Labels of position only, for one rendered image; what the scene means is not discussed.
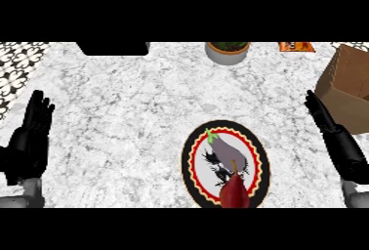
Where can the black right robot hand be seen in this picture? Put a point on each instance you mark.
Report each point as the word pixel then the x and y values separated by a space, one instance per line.
pixel 336 143

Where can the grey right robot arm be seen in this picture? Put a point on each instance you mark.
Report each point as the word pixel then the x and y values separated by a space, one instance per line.
pixel 355 195

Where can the black appliance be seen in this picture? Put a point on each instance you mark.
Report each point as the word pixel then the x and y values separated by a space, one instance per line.
pixel 113 48

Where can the black rimmed patterned plate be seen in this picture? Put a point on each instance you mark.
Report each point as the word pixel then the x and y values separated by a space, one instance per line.
pixel 196 162

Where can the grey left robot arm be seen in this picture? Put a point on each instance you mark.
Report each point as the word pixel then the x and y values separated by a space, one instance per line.
pixel 23 194

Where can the purple eggplant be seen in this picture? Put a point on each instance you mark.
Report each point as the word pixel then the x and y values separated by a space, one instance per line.
pixel 227 150

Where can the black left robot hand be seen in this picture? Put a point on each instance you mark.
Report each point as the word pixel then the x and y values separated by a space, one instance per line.
pixel 28 143

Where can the orange packet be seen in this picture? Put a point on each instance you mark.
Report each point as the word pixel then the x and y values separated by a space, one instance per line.
pixel 295 47

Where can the red pear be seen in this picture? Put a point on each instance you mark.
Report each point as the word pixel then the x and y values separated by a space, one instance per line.
pixel 233 193

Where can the brown cardboard box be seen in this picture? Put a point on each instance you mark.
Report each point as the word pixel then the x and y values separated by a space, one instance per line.
pixel 348 88

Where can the white pot with plant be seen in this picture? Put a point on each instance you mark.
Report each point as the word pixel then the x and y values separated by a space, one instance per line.
pixel 227 53

